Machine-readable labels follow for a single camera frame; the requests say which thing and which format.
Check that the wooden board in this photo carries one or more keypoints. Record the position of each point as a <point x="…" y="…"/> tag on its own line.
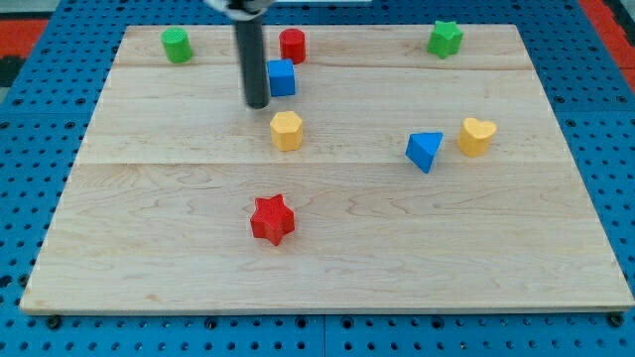
<point x="155" y="215"/>

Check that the green cylinder block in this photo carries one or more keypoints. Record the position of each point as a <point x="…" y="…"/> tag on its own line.
<point x="176" y="44"/>

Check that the green star block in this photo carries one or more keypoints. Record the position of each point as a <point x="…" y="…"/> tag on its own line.
<point x="445" y="39"/>

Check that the blue cube block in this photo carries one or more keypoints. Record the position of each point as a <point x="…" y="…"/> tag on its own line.
<point x="282" y="78"/>

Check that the blue triangle block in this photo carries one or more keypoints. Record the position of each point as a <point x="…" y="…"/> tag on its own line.
<point x="422" y="149"/>

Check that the yellow heart block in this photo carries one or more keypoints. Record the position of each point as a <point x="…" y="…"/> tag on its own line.
<point x="475" y="136"/>

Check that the yellow hexagon block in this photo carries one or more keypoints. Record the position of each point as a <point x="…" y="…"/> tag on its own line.
<point x="287" y="131"/>

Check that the red cylinder block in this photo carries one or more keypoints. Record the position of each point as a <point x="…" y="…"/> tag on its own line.
<point x="292" y="42"/>

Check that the silver rod mount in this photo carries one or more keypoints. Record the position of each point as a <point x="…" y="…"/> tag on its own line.
<point x="240" y="9"/>

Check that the red star block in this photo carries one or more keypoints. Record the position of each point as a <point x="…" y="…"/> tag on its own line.
<point x="272" y="219"/>

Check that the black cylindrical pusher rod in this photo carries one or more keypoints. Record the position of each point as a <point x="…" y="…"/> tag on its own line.
<point x="252" y="60"/>

